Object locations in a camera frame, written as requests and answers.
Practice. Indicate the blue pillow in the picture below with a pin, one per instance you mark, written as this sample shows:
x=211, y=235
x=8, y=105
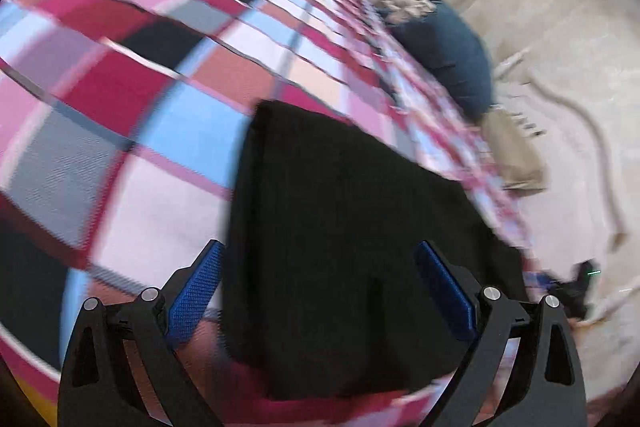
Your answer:
x=455, y=52

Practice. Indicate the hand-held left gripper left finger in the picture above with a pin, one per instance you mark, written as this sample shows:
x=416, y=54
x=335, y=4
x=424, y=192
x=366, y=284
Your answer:
x=195, y=292

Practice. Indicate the plaid bed blanket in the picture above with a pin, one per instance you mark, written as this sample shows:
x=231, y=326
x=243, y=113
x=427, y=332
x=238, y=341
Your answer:
x=150, y=82

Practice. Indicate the black pants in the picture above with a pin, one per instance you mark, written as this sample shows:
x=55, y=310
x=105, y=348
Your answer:
x=350, y=257

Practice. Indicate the beige pillow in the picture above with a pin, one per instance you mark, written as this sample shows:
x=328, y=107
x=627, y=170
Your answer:
x=515, y=152

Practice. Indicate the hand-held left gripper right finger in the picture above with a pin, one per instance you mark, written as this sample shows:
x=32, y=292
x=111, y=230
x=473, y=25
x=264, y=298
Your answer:
x=447, y=289

